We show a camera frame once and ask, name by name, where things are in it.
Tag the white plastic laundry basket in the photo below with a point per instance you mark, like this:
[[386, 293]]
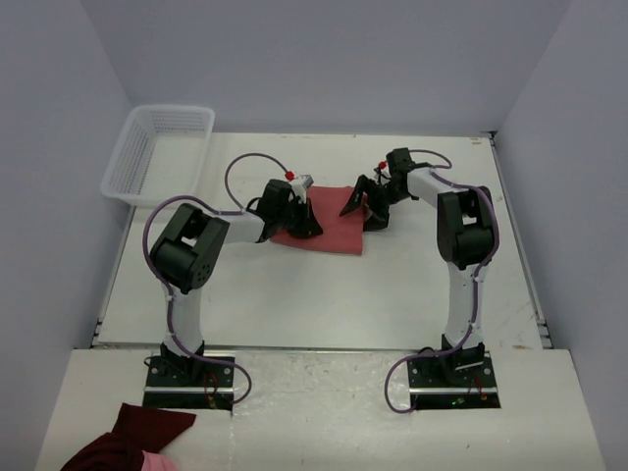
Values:
[[160, 152]]

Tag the dark maroon t-shirt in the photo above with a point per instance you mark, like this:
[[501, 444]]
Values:
[[136, 430]]

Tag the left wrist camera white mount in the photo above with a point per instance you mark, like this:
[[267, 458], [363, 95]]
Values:
[[299, 185]]

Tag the pink cloth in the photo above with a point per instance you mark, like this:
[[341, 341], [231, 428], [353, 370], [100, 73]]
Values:
[[157, 462]]

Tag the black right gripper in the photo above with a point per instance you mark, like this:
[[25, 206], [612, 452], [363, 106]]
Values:
[[364, 184]]

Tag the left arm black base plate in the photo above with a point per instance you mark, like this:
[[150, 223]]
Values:
[[187, 384]]

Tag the salmon red t-shirt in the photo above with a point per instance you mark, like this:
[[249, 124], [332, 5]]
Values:
[[341, 234]]

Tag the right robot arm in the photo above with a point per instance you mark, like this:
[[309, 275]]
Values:
[[467, 240]]

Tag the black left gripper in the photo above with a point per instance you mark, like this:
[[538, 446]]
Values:
[[308, 226]]

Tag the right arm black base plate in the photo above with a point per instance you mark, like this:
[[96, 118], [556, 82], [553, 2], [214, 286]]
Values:
[[433, 387]]

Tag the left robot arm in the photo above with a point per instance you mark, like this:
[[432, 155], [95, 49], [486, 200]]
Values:
[[183, 239]]

